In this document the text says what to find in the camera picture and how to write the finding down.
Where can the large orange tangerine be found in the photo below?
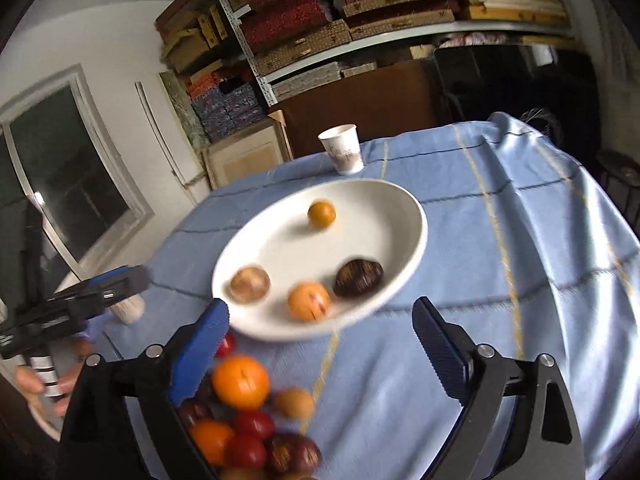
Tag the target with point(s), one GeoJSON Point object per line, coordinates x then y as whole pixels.
{"type": "Point", "coordinates": [241, 381]}

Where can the light blue cloth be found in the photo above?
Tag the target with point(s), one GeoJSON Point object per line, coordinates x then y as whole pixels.
{"type": "Point", "coordinates": [97, 326]}

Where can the orange round fruit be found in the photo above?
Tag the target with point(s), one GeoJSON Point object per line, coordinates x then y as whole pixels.
{"type": "Point", "coordinates": [309, 301]}

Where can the tan round fruit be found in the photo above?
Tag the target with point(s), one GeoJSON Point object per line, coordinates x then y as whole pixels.
{"type": "Point", "coordinates": [250, 284]}

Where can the dark brown water chestnut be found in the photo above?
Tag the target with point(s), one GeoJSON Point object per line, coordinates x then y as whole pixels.
{"type": "Point", "coordinates": [194, 411]}

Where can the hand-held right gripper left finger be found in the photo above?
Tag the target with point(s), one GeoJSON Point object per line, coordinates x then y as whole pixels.
{"type": "Point", "coordinates": [200, 355]}

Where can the dark purple passion fruit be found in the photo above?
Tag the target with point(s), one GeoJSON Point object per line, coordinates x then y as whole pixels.
{"type": "Point", "coordinates": [295, 455]}

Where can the black chair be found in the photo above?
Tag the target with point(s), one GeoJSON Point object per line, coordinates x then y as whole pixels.
{"type": "Point", "coordinates": [620, 175]}

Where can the stack of brown cardboard boxes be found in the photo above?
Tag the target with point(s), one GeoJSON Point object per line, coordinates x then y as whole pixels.
{"type": "Point", "coordinates": [190, 35]}

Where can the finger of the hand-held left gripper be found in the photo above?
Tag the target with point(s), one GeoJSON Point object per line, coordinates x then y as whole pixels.
{"type": "Point", "coordinates": [110, 276]}
{"type": "Point", "coordinates": [87, 312]}

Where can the stack of blue patterned boxes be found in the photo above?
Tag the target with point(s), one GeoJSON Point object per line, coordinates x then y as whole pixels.
{"type": "Point", "coordinates": [225, 107]}

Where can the white framed window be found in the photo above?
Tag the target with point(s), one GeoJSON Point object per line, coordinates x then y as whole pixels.
{"type": "Point", "coordinates": [65, 170]}

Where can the dark wrinkled passion fruit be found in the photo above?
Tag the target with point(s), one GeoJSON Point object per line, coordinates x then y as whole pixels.
{"type": "Point", "coordinates": [358, 277]}

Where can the small orange tangerine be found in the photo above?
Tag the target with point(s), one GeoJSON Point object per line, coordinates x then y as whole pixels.
{"type": "Point", "coordinates": [212, 440]}

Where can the white wall strip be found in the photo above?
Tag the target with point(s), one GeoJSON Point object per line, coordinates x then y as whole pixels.
{"type": "Point", "coordinates": [155, 125]}

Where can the white oval plate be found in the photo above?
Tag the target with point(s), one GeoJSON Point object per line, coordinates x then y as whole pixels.
{"type": "Point", "coordinates": [280, 240]}

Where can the brown wooden board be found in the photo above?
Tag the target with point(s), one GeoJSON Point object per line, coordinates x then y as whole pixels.
{"type": "Point", "coordinates": [360, 105]}

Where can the white metal shelf rack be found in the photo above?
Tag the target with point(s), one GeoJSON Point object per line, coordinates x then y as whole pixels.
{"type": "Point", "coordinates": [410, 32]}

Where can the person's left hand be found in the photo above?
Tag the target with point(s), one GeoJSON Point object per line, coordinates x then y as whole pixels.
{"type": "Point", "coordinates": [26, 382]}

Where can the stack of woven flat boxes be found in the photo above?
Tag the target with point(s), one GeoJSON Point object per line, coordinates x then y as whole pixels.
{"type": "Point", "coordinates": [310, 25]}

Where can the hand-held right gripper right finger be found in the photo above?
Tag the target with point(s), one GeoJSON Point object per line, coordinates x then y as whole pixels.
{"type": "Point", "coordinates": [440, 352]}

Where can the small tan longan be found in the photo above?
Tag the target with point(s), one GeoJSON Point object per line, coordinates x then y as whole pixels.
{"type": "Point", "coordinates": [294, 402]}

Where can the white beverage can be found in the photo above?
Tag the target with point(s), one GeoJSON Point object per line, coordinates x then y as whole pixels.
{"type": "Point", "coordinates": [129, 309]}

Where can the light wooden framed panel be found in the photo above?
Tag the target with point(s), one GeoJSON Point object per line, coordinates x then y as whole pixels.
{"type": "Point", "coordinates": [245, 152]}

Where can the blue checked tablecloth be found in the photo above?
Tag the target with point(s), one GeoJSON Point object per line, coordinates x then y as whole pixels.
{"type": "Point", "coordinates": [450, 260]}

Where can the grey marbled slab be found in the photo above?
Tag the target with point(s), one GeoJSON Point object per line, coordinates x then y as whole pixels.
{"type": "Point", "coordinates": [182, 110]}

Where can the red cherry tomato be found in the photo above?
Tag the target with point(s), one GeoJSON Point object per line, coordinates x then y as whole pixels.
{"type": "Point", "coordinates": [227, 345]}
{"type": "Point", "coordinates": [245, 452]}
{"type": "Point", "coordinates": [255, 422]}

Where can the white paper cup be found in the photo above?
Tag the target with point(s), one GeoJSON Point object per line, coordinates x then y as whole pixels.
{"type": "Point", "coordinates": [342, 150]}

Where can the small orange kumquat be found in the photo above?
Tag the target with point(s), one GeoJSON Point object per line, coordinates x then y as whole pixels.
{"type": "Point", "coordinates": [321, 214]}

